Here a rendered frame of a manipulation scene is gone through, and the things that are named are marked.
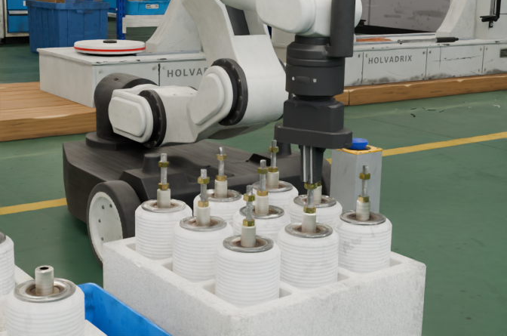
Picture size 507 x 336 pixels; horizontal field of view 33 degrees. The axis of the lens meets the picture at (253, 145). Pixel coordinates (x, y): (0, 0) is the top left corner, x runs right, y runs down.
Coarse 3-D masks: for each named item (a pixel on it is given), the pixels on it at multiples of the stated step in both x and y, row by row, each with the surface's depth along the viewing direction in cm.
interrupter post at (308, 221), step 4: (304, 212) 131; (304, 216) 131; (308, 216) 131; (312, 216) 131; (304, 220) 131; (308, 220) 131; (312, 220) 131; (304, 224) 131; (308, 224) 131; (312, 224) 131; (304, 228) 131; (308, 228) 131; (312, 228) 131; (304, 232) 131; (308, 232) 131; (312, 232) 131
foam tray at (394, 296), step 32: (128, 256) 140; (128, 288) 140; (160, 288) 132; (192, 288) 126; (288, 288) 127; (320, 288) 128; (352, 288) 129; (384, 288) 134; (416, 288) 139; (160, 320) 133; (192, 320) 125; (224, 320) 118; (256, 320) 118; (288, 320) 122; (320, 320) 126; (352, 320) 131; (384, 320) 135; (416, 320) 140
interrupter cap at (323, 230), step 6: (294, 222) 135; (300, 222) 135; (288, 228) 132; (294, 228) 132; (300, 228) 133; (318, 228) 133; (324, 228) 133; (330, 228) 132; (294, 234) 129; (300, 234) 129; (306, 234) 129; (312, 234) 129; (318, 234) 130; (324, 234) 129; (330, 234) 130
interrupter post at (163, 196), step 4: (160, 192) 142; (164, 192) 142; (168, 192) 142; (160, 196) 142; (164, 196) 142; (168, 196) 142; (160, 200) 142; (164, 200) 142; (168, 200) 142; (160, 204) 142; (164, 204) 142; (168, 204) 142
